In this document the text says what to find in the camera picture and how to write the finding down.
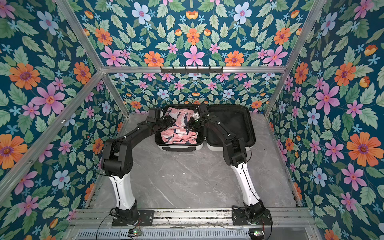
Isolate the pink patterned garment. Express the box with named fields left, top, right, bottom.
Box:
left=161, top=107, right=199, bottom=145

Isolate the white hard-shell suitcase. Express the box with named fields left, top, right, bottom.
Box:
left=155, top=105, right=256, bottom=152

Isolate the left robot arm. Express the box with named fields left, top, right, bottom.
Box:
left=101, top=108, right=176, bottom=227

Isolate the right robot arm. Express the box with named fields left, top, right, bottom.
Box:
left=187, top=104, right=266, bottom=225

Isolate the left small circuit board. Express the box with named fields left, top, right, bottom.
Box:
left=128, top=229, right=142, bottom=238

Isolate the small circuit board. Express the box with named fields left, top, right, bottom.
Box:
left=128, top=229, right=142, bottom=238
left=249, top=229, right=265, bottom=240

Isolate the right small circuit board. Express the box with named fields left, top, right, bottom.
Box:
left=249, top=229, right=265, bottom=240

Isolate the black wall hook rack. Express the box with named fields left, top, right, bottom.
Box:
left=160, top=67, right=224, bottom=74

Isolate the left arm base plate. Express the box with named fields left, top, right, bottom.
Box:
left=112, top=210, right=155, bottom=227

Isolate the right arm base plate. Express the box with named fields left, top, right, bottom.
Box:
left=231, top=206, right=273, bottom=226

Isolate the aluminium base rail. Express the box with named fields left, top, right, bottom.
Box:
left=69, top=208, right=316, bottom=229

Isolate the white slotted cable duct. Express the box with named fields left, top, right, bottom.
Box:
left=75, top=229, right=251, bottom=240

